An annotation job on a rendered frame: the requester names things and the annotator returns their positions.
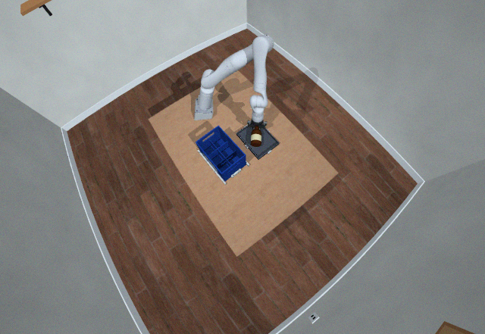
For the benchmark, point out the blue crate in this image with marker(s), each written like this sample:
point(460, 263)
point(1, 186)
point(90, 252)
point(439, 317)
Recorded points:
point(223, 152)

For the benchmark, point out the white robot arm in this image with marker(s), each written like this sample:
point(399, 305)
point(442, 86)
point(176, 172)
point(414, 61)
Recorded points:
point(260, 46)

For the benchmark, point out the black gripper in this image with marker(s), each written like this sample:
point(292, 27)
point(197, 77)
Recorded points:
point(261, 124)

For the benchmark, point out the brown glass bottle with cream label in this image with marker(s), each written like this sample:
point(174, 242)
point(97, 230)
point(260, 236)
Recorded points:
point(256, 137)

